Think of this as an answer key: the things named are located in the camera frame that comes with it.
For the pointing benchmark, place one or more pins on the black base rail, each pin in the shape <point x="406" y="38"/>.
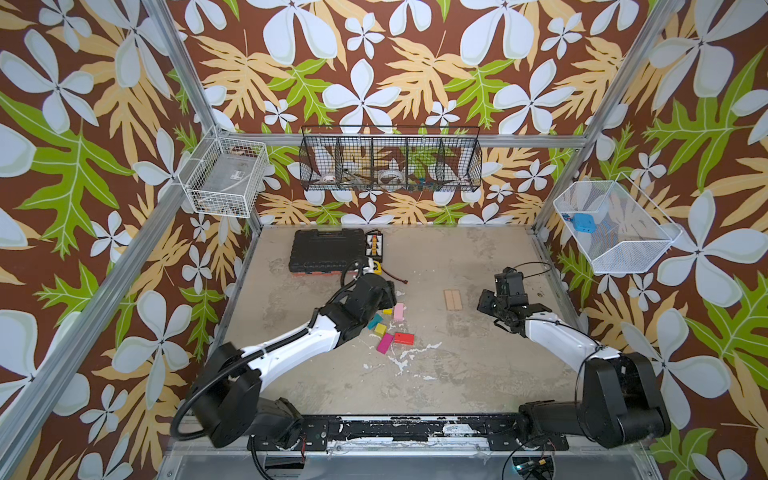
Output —
<point x="500" y="431"/>

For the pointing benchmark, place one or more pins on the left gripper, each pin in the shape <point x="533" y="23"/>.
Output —
<point x="388" y="295"/>

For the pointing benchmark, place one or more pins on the white wire basket right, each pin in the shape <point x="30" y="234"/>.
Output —
<point x="633" y="232"/>

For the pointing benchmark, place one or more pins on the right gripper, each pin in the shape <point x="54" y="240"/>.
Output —
<point x="492" y="303"/>

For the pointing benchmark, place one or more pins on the white wire basket left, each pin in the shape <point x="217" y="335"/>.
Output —
<point x="223" y="175"/>

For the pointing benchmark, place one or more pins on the black and red tool case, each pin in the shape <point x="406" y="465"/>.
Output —
<point x="316" y="251"/>

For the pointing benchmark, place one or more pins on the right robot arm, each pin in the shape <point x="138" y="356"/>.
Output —
<point x="617" y="400"/>

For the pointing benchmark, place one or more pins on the natural wood plank block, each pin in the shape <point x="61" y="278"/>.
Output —
<point x="453" y="300"/>

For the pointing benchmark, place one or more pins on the white wire basket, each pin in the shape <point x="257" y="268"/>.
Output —
<point x="223" y="175"/>
<point x="633" y="232"/>

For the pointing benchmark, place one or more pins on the blue object in basket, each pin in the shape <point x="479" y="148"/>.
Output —
<point x="583" y="223"/>

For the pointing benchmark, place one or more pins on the magenta wood block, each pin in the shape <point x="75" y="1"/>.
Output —
<point x="385" y="343"/>

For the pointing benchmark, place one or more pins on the black wire basket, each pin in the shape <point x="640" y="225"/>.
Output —
<point x="390" y="158"/>

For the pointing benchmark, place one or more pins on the teal wood block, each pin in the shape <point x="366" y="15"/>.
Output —
<point x="374" y="322"/>

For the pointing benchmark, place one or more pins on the red wood block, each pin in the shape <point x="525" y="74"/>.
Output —
<point x="404" y="338"/>

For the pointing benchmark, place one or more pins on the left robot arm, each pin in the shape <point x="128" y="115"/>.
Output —
<point x="224" y="403"/>

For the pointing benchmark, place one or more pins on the pink wood block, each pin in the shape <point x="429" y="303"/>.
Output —
<point x="399" y="313"/>

